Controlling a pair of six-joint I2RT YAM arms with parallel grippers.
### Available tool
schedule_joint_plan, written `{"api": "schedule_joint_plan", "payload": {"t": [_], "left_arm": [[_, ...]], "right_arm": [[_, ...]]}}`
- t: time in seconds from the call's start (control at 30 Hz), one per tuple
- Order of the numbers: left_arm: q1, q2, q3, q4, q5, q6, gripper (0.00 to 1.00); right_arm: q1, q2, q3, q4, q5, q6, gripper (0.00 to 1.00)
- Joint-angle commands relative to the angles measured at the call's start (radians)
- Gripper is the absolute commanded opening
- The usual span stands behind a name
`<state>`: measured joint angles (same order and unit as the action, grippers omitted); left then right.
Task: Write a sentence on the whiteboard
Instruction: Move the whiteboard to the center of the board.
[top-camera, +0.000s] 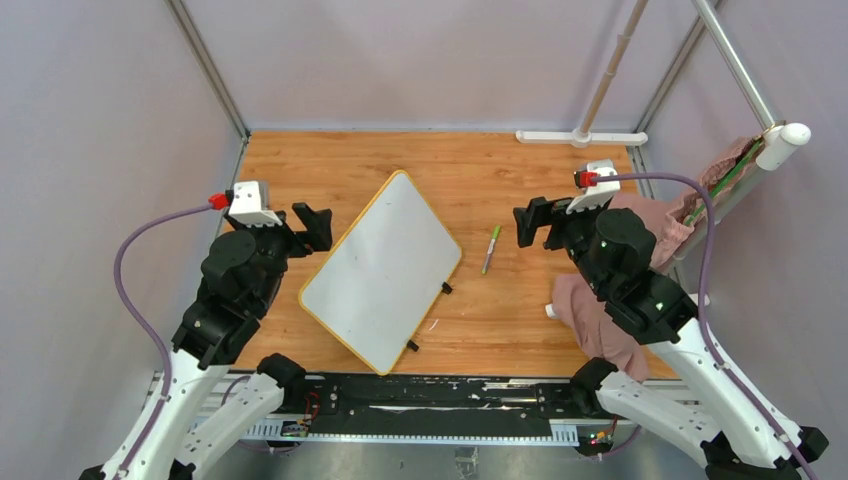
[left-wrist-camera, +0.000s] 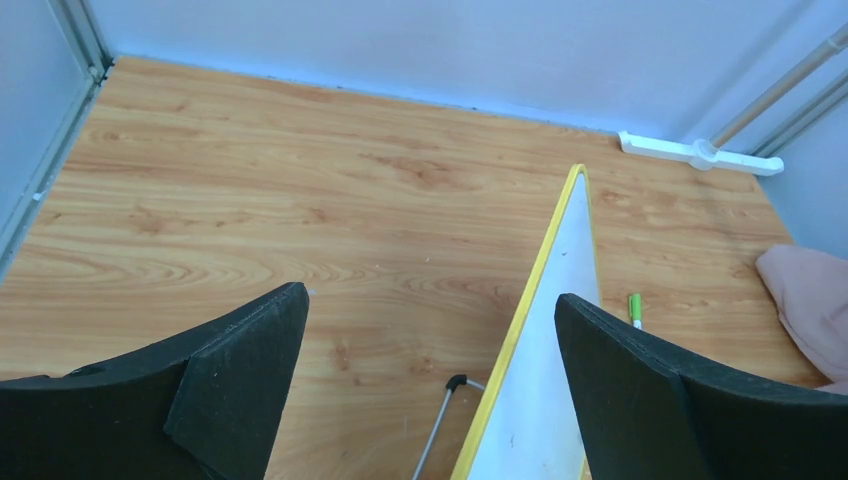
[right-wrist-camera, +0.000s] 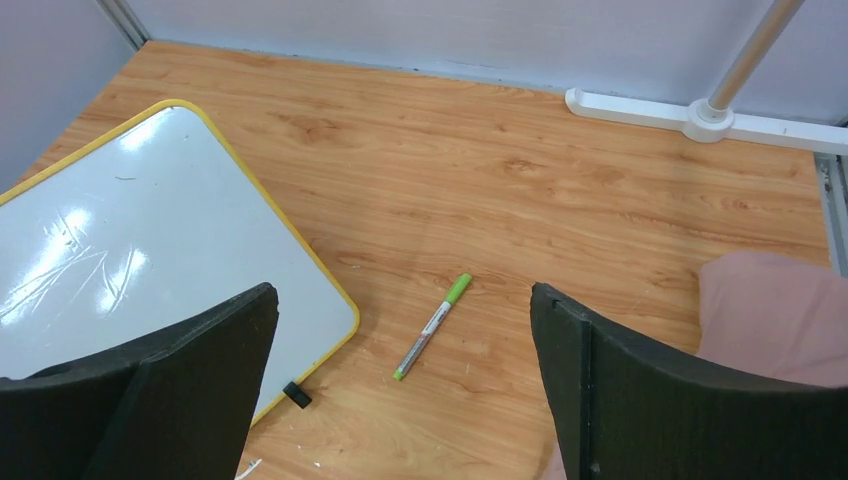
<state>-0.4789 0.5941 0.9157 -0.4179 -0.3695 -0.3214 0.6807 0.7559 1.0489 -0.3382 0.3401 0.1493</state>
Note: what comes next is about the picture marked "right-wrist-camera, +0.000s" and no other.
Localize yellow framed whiteboard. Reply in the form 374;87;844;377
1;99;360;418

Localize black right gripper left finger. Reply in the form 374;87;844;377
1;283;278;479

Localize silver clothes rack pole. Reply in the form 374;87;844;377
706;0;805;122

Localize pink cloth shorts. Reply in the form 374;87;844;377
697;251;847;387

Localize black whiteboard clip foot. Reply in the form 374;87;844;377
283;382;312;409

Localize white clothes rack base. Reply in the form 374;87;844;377
565;88;847;156

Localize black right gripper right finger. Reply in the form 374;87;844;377
530;283;847;479

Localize green white marker pen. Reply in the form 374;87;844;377
393;273;472;381

